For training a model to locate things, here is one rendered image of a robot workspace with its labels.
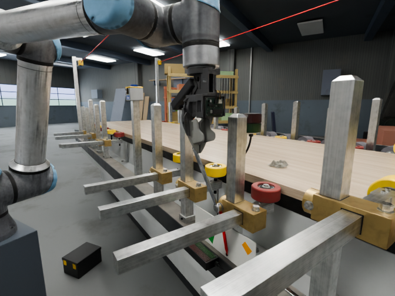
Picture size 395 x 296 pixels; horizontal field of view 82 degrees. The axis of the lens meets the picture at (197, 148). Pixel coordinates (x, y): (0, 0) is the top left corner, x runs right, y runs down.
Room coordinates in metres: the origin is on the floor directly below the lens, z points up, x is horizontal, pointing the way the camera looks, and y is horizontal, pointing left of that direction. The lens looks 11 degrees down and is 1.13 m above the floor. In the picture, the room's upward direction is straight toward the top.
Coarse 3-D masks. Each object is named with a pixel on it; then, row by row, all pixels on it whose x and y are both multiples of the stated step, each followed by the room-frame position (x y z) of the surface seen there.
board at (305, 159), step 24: (144, 120) 3.32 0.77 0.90; (168, 144) 1.30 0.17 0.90; (216, 144) 1.30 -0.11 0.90; (264, 144) 1.30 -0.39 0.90; (288, 144) 1.30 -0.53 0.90; (312, 144) 1.30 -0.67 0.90; (264, 168) 0.81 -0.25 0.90; (288, 168) 0.81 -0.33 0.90; (312, 168) 0.81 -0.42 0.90; (360, 168) 0.81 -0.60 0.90; (384, 168) 0.81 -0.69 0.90; (288, 192) 0.61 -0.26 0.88; (360, 192) 0.57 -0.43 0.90
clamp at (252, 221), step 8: (224, 200) 0.59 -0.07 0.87; (224, 208) 0.59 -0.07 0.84; (232, 208) 0.56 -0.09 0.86; (240, 208) 0.54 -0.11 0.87; (248, 208) 0.54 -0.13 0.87; (248, 216) 0.52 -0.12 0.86; (256, 216) 0.51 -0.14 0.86; (264, 216) 0.53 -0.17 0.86; (248, 224) 0.52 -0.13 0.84; (256, 224) 0.51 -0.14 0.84; (264, 224) 0.53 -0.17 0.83
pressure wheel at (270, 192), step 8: (256, 184) 0.61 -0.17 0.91; (264, 184) 0.60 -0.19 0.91; (272, 184) 0.61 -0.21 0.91; (256, 192) 0.58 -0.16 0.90; (264, 192) 0.57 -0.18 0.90; (272, 192) 0.56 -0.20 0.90; (280, 192) 0.58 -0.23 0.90; (256, 200) 0.58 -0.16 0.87; (264, 200) 0.57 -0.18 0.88; (272, 200) 0.56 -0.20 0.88
